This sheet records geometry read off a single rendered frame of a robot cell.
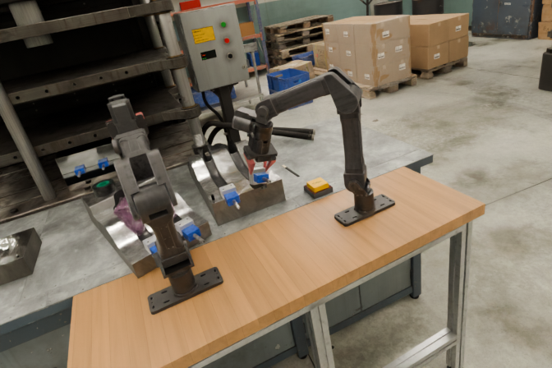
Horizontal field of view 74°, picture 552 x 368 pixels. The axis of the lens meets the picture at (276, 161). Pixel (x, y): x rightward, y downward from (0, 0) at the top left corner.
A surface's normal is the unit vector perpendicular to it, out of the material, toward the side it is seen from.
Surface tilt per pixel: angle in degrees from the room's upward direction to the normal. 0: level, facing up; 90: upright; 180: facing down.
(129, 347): 0
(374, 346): 0
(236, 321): 0
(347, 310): 90
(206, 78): 90
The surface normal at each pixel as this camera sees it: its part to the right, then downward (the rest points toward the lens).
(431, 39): 0.48, 0.29
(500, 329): -0.17, -0.90
